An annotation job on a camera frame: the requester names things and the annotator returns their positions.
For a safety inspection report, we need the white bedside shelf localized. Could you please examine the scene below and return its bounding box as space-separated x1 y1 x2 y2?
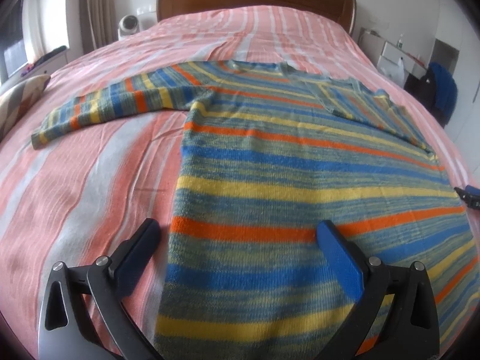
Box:
358 28 427 88

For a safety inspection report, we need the pink striped bed sheet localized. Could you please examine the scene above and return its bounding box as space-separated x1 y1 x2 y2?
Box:
1 6 472 357

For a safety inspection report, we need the white window-side desk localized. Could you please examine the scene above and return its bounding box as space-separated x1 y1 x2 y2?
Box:
1 46 69 92

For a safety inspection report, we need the blue cloth on chair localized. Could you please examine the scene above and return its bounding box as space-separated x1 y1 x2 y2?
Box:
429 62 458 125

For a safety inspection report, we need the multicolour striped knit sweater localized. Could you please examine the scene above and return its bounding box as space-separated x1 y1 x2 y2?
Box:
32 61 479 359

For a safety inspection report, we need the beige window curtain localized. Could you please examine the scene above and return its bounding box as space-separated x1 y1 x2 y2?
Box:
79 0 117 54

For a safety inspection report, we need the chevron patterned pillow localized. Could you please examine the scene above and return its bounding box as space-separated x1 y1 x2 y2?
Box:
0 74 50 140

